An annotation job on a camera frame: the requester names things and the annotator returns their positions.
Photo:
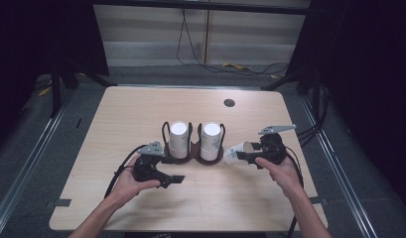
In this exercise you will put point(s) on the dark round table grommet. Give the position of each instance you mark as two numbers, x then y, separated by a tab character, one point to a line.
229	102

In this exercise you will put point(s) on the dark brown double cup holder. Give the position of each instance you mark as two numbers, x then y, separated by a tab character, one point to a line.
193	153

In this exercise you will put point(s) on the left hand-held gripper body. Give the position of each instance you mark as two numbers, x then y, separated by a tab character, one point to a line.
147	170

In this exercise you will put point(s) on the yellow tape scrap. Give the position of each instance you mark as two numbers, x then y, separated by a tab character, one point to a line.
237	66
44	91

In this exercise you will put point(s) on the black horizontal frame bar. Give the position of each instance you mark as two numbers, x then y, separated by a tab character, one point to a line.
203	6

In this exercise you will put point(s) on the person's left hand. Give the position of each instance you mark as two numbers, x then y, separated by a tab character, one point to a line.
129	186

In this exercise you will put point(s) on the grey tape strip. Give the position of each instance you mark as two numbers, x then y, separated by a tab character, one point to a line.
62	202
318	200

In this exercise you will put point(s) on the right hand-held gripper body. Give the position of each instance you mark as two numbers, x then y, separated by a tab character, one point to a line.
273	148

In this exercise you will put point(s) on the single printed paper cup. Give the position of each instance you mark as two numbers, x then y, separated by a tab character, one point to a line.
233	153

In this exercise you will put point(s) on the black curtain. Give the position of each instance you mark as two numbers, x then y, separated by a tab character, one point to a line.
38	39
366	82

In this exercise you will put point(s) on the metal floor rail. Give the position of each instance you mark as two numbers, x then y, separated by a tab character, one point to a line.
28	162
336	165

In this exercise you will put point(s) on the black metal stand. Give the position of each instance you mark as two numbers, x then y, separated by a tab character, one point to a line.
316	95
55	92

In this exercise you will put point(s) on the person's right hand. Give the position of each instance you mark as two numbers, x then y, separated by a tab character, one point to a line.
285	177

